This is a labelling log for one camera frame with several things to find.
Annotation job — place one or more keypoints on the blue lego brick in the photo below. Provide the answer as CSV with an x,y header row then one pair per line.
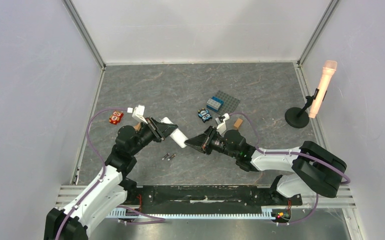
x,y
218,100

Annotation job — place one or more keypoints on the red owl toy block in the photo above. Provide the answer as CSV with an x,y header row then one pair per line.
x,y
116,117

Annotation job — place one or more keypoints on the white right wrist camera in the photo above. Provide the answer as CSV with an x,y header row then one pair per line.
x,y
221,122

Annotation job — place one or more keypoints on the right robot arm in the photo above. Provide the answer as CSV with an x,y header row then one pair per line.
x,y
312,169

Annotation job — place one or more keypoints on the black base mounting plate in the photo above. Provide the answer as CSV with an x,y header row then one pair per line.
x,y
207,199

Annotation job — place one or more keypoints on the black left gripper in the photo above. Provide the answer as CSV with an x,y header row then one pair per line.
x,y
160,130

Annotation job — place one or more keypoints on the small brown wooden block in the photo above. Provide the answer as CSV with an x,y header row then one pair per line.
x,y
238,123

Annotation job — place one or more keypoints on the white remote control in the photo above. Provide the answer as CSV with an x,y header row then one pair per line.
x,y
177,135

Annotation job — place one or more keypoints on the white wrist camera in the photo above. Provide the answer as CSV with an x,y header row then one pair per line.
x,y
137,113
221,122

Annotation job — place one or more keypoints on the large wooden block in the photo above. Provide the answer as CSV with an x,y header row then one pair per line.
x,y
138,126

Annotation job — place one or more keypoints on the grey lego brick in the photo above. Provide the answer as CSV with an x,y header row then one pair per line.
x,y
210,106

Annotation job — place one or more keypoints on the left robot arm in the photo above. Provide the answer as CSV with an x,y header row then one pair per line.
x,y
110,188

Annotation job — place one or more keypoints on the black microphone stand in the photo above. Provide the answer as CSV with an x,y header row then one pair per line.
x,y
298,117

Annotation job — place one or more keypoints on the grey lego baseplate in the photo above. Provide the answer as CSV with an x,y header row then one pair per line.
x,y
230,103

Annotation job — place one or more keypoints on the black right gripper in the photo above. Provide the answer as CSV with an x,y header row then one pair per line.
x,y
207,142

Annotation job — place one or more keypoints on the white cable duct strip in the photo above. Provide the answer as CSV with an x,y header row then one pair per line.
x,y
122,213

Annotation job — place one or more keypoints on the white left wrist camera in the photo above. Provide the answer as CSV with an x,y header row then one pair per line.
x,y
137,113

